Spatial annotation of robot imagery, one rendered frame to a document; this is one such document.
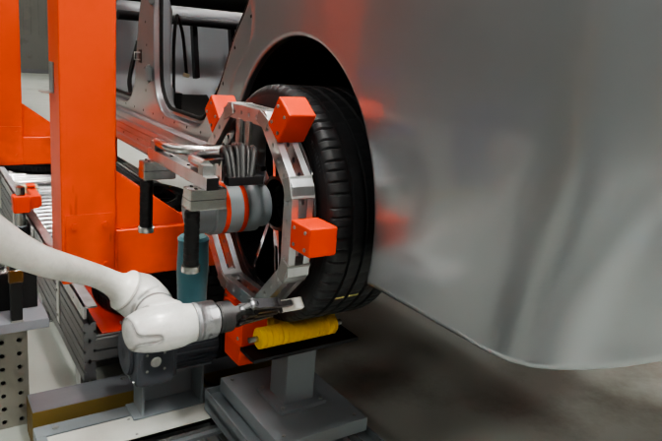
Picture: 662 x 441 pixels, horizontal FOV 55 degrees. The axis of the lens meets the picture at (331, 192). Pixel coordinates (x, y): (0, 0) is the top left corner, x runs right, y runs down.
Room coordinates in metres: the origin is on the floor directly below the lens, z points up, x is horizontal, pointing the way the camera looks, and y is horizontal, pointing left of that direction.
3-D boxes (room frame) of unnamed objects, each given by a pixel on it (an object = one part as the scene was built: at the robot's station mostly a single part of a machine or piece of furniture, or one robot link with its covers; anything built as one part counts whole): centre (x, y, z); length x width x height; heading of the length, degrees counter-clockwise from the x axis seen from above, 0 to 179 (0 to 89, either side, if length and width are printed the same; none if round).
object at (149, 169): (1.70, 0.48, 0.93); 0.09 x 0.05 x 0.05; 124
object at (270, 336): (1.63, 0.07, 0.51); 0.29 x 0.06 x 0.06; 124
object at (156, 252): (2.10, 0.49, 0.69); 0.52 x 0.17 x 0.35; 124
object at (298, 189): (1.67, 0.22, 0.85); 0.54 x 0.07 x 0.54; 34
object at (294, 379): (1.77, 0.08, 0.32); 0.40 x 0.30 x 0.28; 34
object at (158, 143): (1.69, 0.37, 1.03); 0.19 x 0.18 x 0.11; 124
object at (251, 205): (1.63, 0.27, 0.85); 0.21 x 0.14 x 0.14; 124
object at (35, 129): (3.70, 1.58, 0.69); 0.52 x 0.17 x 0.35; 124
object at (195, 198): (1.42, 0.29, 0.93); 0.09 x 0.05 x 0.05; 124
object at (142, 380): (1.90, 0.43, 0.26); 0.42 x 0.18 x 0.35; 124
